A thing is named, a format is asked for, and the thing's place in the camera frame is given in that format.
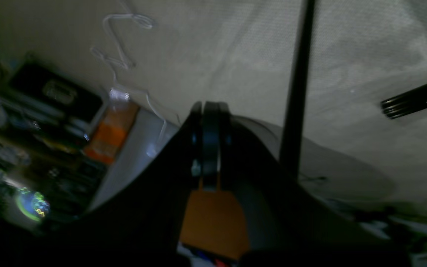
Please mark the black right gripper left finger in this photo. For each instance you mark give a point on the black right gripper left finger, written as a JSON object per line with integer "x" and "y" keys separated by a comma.
{"x": 140, "y": 226}

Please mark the orange packet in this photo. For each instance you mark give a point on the orange packet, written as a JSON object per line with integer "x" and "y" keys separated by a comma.
{"x": 112, "y": 131}

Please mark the black folded tripod legs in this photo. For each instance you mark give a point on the black folded tripod legs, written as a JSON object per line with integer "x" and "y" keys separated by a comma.
{"x": 406, "y": 103}

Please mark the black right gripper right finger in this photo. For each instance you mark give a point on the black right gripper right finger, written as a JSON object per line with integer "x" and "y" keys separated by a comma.
{"x": 286, "y": 224}

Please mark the black floor lamp stand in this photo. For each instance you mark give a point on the black floor lamp stand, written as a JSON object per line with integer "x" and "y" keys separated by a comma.
{"x": 290, "y": 147}

